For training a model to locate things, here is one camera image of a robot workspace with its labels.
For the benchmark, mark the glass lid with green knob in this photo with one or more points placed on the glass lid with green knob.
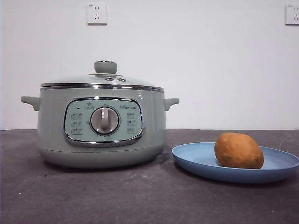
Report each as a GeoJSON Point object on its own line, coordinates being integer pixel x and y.
{"type": "Point", "coordinates": [105, 67]}

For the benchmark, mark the brown potato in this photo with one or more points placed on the brown potato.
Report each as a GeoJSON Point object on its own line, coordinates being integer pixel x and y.
{"type": "Point", "coordinates": [238, 151]}

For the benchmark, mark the blue round plate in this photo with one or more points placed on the blue round plate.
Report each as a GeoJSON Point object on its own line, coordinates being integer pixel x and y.
{"type": "Point", "coordinates": [196, 158]}

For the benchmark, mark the green electric steamer pot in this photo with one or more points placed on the green electric steamer pot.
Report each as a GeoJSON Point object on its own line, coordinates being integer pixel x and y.
{"type": "Point", "coordinates": [53, 116]}

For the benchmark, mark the white wall socket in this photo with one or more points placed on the white wall socket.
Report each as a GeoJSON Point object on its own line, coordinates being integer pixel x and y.
{"type": "Point", "coordinates": [293, 14]}
{"type": "Point", "coordinates": [97, 14]}

